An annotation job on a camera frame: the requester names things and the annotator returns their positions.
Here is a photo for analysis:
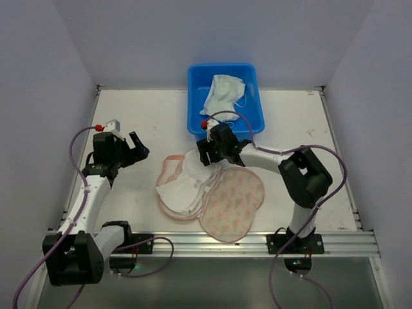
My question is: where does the floral mesh laundry bag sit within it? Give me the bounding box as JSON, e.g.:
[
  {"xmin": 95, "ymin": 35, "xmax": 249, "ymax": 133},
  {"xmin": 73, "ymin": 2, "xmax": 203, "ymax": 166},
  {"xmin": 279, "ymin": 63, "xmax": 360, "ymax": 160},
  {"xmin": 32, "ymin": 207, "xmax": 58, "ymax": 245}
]
[{"xmin": 156, "ymin": 149, "xmax": 265, "ymax": 243}]

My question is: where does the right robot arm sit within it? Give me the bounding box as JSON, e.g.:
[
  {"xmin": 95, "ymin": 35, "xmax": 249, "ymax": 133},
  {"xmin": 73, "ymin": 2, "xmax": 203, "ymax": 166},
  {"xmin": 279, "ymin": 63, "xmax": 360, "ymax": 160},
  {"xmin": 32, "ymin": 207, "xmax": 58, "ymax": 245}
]
[{"xmin": 196, "ymin": 119, "xmax": 333, "ymax": 254}]

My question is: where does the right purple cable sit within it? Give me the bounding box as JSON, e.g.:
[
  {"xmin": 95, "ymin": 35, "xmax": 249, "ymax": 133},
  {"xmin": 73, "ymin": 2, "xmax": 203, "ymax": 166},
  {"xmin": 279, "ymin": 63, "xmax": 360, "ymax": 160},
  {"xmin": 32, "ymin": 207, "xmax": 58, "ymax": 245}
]
[{"xmin": 205, "ymin": 110, "xmax": 348, "ymax": 309}]

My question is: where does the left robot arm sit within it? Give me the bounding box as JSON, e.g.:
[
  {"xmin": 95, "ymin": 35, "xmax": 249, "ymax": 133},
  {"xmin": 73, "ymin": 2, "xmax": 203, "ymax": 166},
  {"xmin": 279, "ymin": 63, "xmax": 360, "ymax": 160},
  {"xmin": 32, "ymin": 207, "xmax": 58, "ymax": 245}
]
[{"xmin": 42, "ymin": 131, "xmax": 149, "ymax": 286}]

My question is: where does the purple cable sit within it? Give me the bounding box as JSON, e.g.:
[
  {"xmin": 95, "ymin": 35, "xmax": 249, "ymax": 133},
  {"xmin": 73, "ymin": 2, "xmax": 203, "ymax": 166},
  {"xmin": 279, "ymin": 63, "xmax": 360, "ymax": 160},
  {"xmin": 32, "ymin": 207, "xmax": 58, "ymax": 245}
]
[
  {"xmin": 12, "ymin": 125, "xmax": 174, "ymax": 309},
  {"xmin": 205, "ymin": 110, "xmax": 348, "ymax": 309}
]

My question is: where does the blue plastic bin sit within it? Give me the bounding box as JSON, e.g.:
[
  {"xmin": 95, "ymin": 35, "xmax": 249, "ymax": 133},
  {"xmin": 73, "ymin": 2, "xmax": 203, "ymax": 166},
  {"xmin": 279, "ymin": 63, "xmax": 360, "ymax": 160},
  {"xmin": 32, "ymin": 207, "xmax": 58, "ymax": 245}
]
[{"xmin": 187, "ymin": 62, "xmax": 265, "ymax": 140}]

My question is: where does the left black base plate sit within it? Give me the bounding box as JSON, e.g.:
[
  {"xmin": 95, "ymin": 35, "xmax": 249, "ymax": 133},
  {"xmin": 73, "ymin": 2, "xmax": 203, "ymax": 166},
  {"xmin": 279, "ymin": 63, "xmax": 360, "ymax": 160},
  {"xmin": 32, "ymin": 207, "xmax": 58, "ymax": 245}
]
[{"xmin": 109, "ymin": 234, "xmax": 154, "ymax": 274}]

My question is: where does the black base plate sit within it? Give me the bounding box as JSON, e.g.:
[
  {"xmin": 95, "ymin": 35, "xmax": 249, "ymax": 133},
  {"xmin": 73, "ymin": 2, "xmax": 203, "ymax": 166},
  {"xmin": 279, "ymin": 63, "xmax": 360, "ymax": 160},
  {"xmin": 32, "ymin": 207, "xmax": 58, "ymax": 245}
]
[
  {"xmin": 109, "ymin": 234, "xmax": 154, "ymax": 274},
  {"xmin": 266, "ymin": 226, "xmax": 324, "ymax": 276}
]

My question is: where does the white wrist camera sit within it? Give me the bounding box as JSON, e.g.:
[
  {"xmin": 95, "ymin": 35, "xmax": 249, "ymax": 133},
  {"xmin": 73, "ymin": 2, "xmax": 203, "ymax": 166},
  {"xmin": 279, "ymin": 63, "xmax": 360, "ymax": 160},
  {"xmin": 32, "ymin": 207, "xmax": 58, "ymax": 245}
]
[
  {"xmin": 94, "ymin": 119, "xmax": 120, "ymax": 135},
  {"xmin": 200, "ymin": 118, "xmax": 220, "ymax": 142}
]

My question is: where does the light green bra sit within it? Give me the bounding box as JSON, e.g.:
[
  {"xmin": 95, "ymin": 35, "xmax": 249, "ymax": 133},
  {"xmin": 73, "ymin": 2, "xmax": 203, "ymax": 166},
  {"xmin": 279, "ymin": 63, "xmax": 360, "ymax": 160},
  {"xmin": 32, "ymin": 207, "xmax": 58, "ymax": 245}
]
[{"xmin": 199, "ymin": 75, "xmax": 247, "ymax": 128}]

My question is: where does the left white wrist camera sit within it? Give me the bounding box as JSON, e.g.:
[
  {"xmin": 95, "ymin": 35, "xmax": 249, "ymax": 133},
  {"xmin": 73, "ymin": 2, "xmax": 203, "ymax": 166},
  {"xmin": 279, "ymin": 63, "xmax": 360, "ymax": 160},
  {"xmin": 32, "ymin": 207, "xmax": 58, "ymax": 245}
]
[{"xmin": 94, "ymin": 119, "xmax": 120, "ymax": 135}]

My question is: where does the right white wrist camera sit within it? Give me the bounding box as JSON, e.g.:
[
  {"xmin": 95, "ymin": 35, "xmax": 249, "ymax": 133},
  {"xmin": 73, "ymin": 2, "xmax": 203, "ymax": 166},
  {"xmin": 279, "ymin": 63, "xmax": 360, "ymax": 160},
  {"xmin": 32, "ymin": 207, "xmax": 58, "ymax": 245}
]
[{"xmin": 200, "ymin": 118, "xmax": 220, "ymax": 142}]

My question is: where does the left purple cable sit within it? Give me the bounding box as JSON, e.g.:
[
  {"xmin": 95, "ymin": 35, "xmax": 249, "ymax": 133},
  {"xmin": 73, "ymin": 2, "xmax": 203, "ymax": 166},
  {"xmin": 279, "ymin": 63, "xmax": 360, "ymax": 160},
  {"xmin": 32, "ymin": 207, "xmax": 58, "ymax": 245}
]
[{"xmin": 12, "ymin": 125, "xmax": 174, "ymax": 309}]

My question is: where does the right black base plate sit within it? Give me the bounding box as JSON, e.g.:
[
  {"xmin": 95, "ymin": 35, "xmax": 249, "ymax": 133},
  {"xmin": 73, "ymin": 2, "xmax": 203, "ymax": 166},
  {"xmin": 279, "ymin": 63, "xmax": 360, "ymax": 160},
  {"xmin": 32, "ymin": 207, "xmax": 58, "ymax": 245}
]
[{"xmin": 266, "ymin": 226, "xmax": 324, "ymax": 276}]

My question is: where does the aluminium mounting rail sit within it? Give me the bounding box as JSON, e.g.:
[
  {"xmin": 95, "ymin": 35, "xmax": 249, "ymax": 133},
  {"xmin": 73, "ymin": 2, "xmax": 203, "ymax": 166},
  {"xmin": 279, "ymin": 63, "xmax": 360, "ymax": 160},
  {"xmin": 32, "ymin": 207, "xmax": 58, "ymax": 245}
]
[{"xmin": 111, "ymin": 231, "xmax": 380, "ymax": 258}]

